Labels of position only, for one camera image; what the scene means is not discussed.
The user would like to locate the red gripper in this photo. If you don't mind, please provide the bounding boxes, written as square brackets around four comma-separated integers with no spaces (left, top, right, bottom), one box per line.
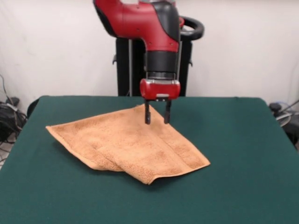
[139,78,182,125]

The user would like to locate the orange towel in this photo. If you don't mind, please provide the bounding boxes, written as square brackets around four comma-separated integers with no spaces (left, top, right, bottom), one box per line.
[45,104,211,186]

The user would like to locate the dark green table cloth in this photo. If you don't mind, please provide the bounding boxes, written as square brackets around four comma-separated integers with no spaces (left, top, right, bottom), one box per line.
[0,95,299,224]

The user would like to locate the small black device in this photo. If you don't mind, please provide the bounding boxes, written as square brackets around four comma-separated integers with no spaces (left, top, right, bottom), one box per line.
[269,102,283,112]

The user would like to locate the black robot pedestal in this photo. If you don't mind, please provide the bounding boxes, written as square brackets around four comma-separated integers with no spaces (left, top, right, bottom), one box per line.
[111,15,205,97]

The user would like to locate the black cable tangle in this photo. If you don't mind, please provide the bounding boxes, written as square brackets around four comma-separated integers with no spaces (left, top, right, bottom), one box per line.
[0,74,28,164]

